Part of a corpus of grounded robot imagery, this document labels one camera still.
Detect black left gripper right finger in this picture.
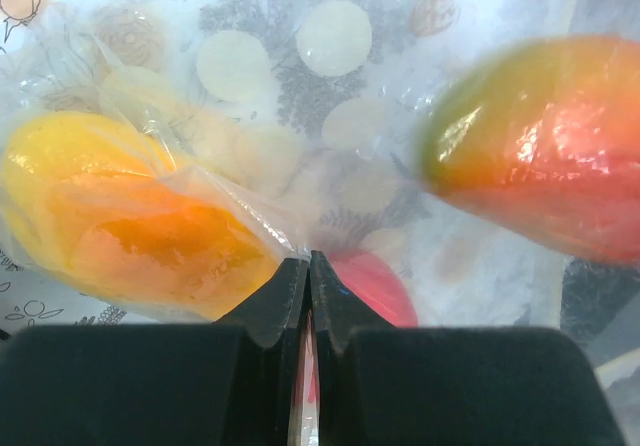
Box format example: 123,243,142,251
309,252,625,445

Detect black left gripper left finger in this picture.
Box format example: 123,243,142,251
1,258,308,445

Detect red fake apple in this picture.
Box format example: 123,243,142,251
329,250,418,327

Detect orange fake fruit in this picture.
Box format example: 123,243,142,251
1,111,279,320

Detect polka dot zip bag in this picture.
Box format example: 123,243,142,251
0,0,640,446

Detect orange red fake mango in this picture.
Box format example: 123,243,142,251
419,34,639,265

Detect floral table mat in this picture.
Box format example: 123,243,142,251
0,0,640,337

